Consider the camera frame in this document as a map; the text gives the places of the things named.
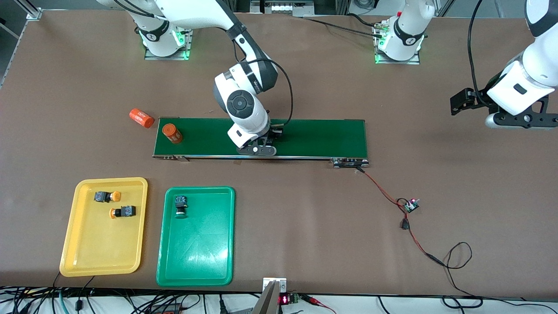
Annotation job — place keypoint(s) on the yellow plastic tray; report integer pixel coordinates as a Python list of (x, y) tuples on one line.
[(104, 244)]

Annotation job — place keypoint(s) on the small motor controller board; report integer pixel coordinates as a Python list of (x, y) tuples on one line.
[(411, 205)]

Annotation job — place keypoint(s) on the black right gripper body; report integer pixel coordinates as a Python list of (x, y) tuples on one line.
[(275, 131)]

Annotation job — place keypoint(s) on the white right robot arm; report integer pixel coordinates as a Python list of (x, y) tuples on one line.
[(239, 102)]

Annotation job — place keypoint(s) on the black power adapter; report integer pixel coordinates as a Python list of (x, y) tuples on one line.
[(165, 309)]

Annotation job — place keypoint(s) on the green cap push button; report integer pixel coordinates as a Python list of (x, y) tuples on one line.
[(276, 130), (181, 207)]

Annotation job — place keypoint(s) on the green belt conveyor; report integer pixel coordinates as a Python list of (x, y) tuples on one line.
[(314, 139)]

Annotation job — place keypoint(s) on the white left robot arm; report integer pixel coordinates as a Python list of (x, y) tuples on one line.
[(523, 85)]

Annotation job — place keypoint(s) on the green plastic tray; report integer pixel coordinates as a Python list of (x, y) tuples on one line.
[(196, 253)]

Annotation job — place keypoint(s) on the orange cylinder marked 4680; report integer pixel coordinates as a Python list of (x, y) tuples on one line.
[(172, 133), (141, 117)]

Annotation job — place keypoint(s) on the aluminium frame post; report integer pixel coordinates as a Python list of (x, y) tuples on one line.
[(34, 14)]

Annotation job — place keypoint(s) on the red clip lead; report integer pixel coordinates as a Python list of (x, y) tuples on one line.
[(316, 301)]

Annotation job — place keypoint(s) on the yellow cap push button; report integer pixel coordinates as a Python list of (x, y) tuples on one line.
[(107, 197), (122, 212)]

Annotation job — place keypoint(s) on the red digit display module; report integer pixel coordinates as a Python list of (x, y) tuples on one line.
[(288, 299)]

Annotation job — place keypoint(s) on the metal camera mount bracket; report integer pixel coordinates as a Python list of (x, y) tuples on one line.
[(271, 296)]

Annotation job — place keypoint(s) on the grey equipment with white label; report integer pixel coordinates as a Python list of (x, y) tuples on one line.
[(283, 8)]

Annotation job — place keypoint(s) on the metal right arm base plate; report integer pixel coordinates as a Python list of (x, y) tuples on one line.
[(189, 39)]

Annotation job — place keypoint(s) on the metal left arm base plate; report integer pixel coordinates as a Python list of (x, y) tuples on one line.
[(412, 61)]

